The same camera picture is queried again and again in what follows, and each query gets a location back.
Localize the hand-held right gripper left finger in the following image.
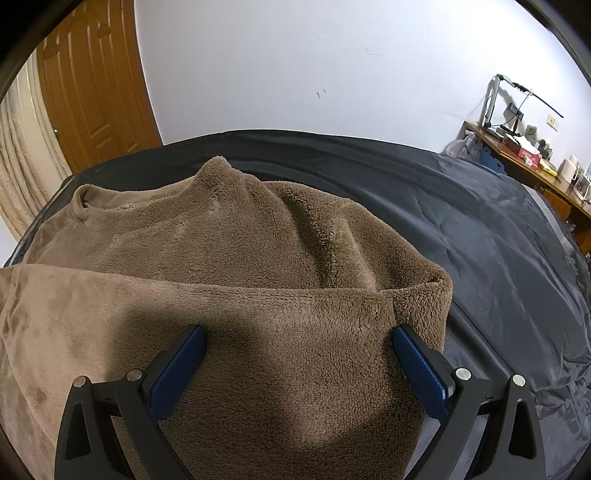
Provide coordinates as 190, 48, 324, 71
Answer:
54, 324, 207, 480

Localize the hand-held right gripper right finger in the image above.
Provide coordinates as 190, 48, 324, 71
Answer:
392, 324, 546, 480

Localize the brown fleece sweater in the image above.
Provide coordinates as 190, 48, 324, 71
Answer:
0, 156, 454, 480

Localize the black bed sheet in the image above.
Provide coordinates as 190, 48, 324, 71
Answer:
0, 129, 591, 480

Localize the cluttered shelf rack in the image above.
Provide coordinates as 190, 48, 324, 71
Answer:
462, 121, 591, 256

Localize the blue bag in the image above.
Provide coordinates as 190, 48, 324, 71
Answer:
478, 144, 507, 174

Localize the white plastic bag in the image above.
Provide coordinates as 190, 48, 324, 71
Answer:
443, 134, 481, 162

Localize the red box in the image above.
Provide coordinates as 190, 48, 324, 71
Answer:
502, 134, 542, 168

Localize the white kettle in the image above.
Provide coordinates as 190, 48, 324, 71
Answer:
558, 154, 581, 184

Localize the black desk lamp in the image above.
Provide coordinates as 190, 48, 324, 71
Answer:
482, 73, 565, 136

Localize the wooden panel door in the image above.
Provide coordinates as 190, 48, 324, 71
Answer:
37, 0, 163, 172

